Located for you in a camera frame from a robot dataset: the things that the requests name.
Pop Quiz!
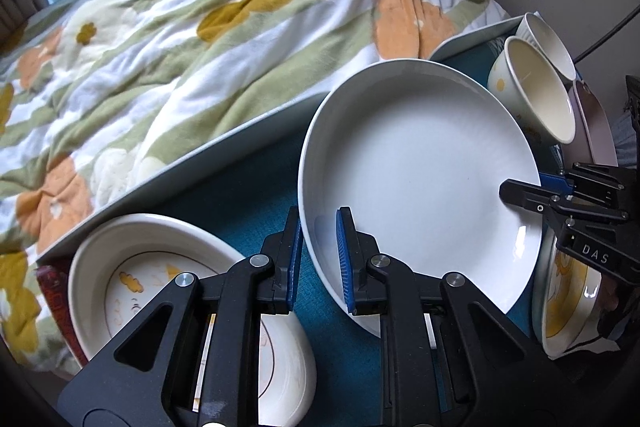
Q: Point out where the red packet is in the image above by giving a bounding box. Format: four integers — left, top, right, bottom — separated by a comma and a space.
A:
35, 264, 88, 368

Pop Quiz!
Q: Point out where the pink plate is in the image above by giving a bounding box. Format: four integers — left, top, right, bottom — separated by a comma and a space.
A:
567, 79, 620, 168

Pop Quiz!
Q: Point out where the floral blanket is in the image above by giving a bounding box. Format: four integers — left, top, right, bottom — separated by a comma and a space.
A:
0, 0, 511, 373

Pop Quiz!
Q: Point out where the oval dish with yellow print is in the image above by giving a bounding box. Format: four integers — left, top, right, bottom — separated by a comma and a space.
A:
67, 213, 318, 427

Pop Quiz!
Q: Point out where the yellow printed plate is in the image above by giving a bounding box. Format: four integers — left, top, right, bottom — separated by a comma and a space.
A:
531, 227, 608, 358

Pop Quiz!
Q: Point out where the black cable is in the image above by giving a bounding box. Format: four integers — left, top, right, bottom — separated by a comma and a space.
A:
574, 4, 640, 64

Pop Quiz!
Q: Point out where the cream bowl with yellow print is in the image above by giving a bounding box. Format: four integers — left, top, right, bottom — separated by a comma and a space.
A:
487, 36, 577, 145

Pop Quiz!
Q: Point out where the large white plate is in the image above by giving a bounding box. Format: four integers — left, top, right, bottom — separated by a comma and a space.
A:
297, 59, 545, 339

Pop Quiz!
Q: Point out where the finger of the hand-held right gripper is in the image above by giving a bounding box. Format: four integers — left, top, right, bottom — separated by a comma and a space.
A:
499, 178, 628, 233
541, 162, 623, 208

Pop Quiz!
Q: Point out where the white ribbed bowl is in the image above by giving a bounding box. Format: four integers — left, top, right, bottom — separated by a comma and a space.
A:
515, 13, 578, 82

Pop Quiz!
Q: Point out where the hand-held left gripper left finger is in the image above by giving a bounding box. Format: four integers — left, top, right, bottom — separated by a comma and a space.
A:
57, 206, 306, 427

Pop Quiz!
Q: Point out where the person's right hand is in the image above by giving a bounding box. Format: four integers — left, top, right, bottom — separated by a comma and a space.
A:
596, 274, 626, 343

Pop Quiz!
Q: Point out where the teal tablecloth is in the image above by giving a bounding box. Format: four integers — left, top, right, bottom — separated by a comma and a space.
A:
165, 37, 551, 427

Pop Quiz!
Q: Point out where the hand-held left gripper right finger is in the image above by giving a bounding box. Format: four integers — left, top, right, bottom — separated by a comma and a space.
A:
336, 207, 596, 427

